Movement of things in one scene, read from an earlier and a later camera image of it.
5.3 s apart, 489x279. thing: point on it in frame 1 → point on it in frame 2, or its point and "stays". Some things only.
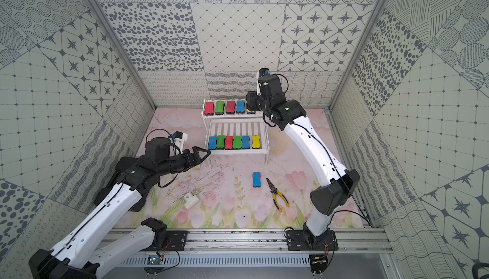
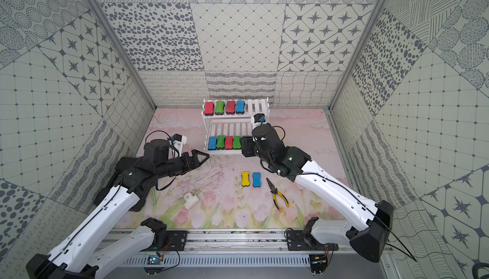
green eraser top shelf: (219, 107) stays
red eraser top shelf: (230, 107) stays
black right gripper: (251, 99) → (247, 145)
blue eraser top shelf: (240, 107) stays
